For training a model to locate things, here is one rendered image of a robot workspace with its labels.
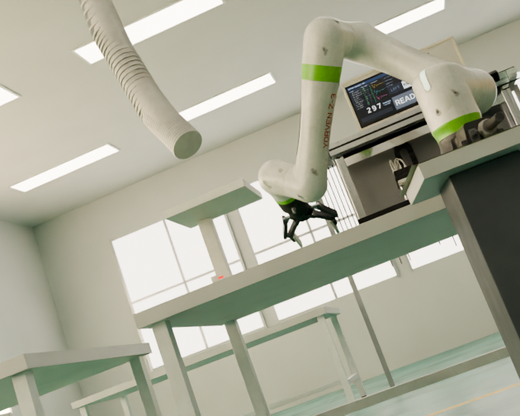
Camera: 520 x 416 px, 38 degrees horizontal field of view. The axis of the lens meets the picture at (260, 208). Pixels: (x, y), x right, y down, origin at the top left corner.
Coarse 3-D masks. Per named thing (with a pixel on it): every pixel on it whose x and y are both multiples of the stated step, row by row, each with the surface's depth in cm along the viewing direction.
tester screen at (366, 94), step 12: (360, 84) 276; (372, 84) 275; (384, 84) 274; (360, 96) 275; (372, 96) 274; (384, 96) 273; (360, 108) 274; (384, 108) 272; (360, 120) 274; (372, 120) 273
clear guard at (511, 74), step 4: (512, 68) 241; (500, 72) 242; (504, 72) 241; (508, 72) 240; (512, 72) 239; (516, 72) 238; (500, 76) 240; (504, 76) 239; (508, 76) 238; (512, 76) 237; (516, 76) 237; (500, 80) 238; (504, 80) 237; (508, 80) 236; (512, 80) 236; (496, 84) 237; (500, 84) 237; (504, 84) 236; (500, 88) 261
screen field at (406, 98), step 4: (404, 92) 271; (408, 92) 271; (412, 92) 271; (396, 96) 272; (400, 96) 272; (404, 96) 271; (408, 96) 271; (412, 96) 271; (396, 100) 272; (400, 100) 271; (404, 100) 271; (408, 100) 271; (412, 100) 270; (416, 100) 270; (396, 104) 272; (400, 104) 271; (404, 104) 271; (408, 104) 271; (396, 108) 271
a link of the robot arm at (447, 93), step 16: (448, 64) 187; (416, 80) 190; (432, 80) 186; (448, 80) 186; (464, 80) 188; (416, 96) 192; (432, 96) 187; (448, 96) 185; (464, 96) 185; (480, 96) 194; (432, 112) 187; (448, 112) 184; (464, 112) 184; (432, 128) 189; (448, 128) 185
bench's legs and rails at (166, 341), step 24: (168, 336) 241; (240, 336) 328; (168, 360) 240; (240, 360) 325; (480, 360) 304; (408, 384) 309; (192, 408) 236; (264, 408) 320; (336, 408) 314; (360, 408) 312
